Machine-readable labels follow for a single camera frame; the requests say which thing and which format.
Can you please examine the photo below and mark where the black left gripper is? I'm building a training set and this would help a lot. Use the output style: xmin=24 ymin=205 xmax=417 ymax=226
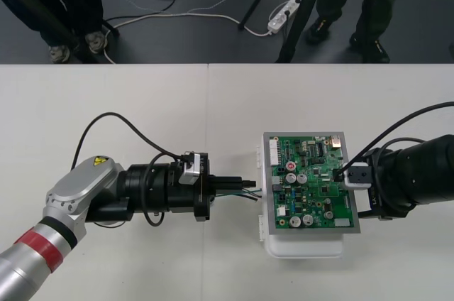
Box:
xmin=168 ymin=153 xmax=257 ymax=223

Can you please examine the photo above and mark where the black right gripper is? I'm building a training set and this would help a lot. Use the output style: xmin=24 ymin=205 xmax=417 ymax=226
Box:
xmin=357 ymin=148 xmax=392 ymax=221

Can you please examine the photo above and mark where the red black green cable bundle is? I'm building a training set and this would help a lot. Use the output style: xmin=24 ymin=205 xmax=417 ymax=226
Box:
xmin=212 ymin=187 xmax=265 ymax=204

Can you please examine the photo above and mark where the green circuit board grey frame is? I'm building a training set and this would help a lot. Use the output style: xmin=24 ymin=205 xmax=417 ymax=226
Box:
xmin=267 ymin=132 xmax=362 ymax=236

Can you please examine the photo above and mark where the milky plastic box with lid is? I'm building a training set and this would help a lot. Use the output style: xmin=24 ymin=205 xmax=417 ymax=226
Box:
xmin=255 ymin=131 xmax=345 ymax=259

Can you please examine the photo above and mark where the white power strip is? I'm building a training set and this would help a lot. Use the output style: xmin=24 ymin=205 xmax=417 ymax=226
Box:
xmin=267 ymin=0 xmax=301 ymax=36

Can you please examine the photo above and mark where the white floor cable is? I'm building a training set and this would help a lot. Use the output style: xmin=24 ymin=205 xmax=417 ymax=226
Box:
xmin=101 ymin=9 xmax=275 ymax=65

